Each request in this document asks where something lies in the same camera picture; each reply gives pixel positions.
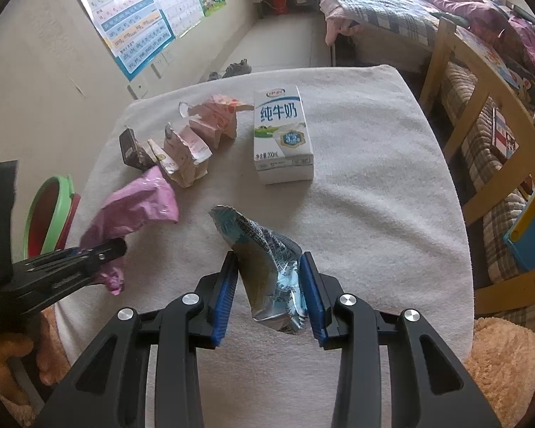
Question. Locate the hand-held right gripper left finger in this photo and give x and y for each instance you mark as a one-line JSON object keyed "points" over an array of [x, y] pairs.
{"points": [[225, 294]]}

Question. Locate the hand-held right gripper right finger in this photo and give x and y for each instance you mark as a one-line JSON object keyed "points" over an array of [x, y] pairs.
{"points": [[311, 294]]}

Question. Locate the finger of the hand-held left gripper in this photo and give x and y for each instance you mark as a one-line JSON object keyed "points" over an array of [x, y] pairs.
{"points": [[84, 261]]}

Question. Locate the blue silver snack wrapper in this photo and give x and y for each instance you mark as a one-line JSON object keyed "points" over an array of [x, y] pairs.
{"points": [[267, 276]]}

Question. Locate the red bucket with green rim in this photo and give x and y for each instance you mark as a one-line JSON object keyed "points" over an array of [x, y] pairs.
{"points": [[44, 218]]}

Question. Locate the pink plastic wrapper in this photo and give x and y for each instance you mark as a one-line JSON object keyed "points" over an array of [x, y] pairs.
{"points": [[138, 200]]}

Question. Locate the person's left hand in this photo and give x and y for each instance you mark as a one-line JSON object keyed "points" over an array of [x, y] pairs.
{"points": [[9, 356]]}

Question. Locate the white towel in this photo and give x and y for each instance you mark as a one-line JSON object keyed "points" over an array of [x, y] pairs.
{"points": [[361, 232]]}

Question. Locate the cream flattened carton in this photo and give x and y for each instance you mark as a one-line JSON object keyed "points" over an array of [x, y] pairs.
{"points": [[160, 158]]}

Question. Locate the pink and white crushed carton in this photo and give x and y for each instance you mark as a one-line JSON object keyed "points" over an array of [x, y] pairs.
{"points": [[189, 156]]}

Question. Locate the white milk carton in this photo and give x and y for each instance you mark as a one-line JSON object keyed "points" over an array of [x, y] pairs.
{"points": [[281, 142]]}

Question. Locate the pink flattened carton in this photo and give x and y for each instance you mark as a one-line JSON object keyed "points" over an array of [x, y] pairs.
{"points": [[218, 116]]}

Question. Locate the beige plush rug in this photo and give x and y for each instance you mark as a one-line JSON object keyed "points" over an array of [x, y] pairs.
{"points": [[504, 365]]}

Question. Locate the blue box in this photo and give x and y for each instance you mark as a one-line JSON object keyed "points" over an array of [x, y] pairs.
{"points": [[528, 236]]}

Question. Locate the grey shoe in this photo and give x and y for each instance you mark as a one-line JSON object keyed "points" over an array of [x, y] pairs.
{"points": [[237, 69]]}

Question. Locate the red and white book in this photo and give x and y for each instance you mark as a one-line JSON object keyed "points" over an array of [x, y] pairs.
{"points": [[504, 133]]}

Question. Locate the pink bed sheet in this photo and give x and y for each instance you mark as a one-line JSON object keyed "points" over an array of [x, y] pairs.
{"points": [[339, 26]]}

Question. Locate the small red bucket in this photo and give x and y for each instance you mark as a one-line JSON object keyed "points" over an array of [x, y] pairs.
{"points": [[280, 2]]}

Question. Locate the plaid bed cover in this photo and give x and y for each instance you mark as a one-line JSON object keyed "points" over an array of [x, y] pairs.
{"points": [[383, 9]]}

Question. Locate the purple blanket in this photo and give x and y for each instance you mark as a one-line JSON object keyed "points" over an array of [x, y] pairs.
{"points": [[468, 0]]}

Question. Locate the white wall socket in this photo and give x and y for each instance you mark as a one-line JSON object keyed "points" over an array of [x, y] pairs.
{"points": [[138, 90]]}

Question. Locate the blue bordered wall poster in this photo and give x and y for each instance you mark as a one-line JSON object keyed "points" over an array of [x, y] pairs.
{"points": [[125, 18]]}

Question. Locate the wooden chair frame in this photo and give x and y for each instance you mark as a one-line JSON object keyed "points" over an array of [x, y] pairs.
{"points": [[468, 67]]}

